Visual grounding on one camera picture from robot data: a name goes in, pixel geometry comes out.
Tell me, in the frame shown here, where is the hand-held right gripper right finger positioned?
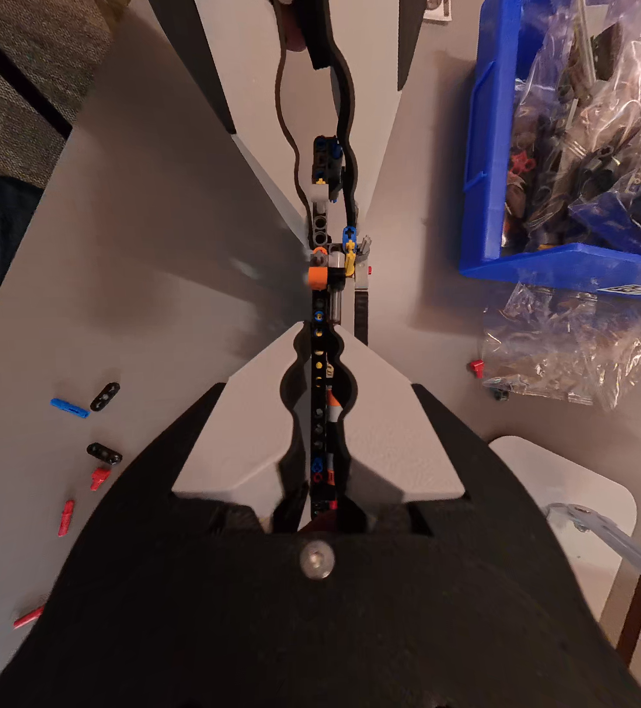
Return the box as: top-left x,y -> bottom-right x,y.
331,324 -> 466,534

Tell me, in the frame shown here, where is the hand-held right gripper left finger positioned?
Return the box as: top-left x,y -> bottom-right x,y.
171,321 -> 312,534

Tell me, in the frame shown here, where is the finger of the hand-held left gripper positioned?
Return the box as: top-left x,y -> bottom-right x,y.
194,0 -> 311,247
297,0 -> 407,229

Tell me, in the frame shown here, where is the black lego technic model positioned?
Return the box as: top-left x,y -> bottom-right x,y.
305,134 -> 376,518

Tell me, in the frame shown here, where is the pile of clear lego bags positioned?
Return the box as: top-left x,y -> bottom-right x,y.
500,0 -> 641,258

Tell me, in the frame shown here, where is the blue storage bin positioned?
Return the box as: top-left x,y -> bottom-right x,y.
459,0 -> 641,305

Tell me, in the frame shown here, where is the black metal table leg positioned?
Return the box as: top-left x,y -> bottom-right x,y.
0,11 -> 73,140

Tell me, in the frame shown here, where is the clear plastic bag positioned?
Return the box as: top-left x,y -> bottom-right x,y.
481,282 -> 641,411

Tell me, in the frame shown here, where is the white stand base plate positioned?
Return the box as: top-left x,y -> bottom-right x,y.
489,436 -> 639,621

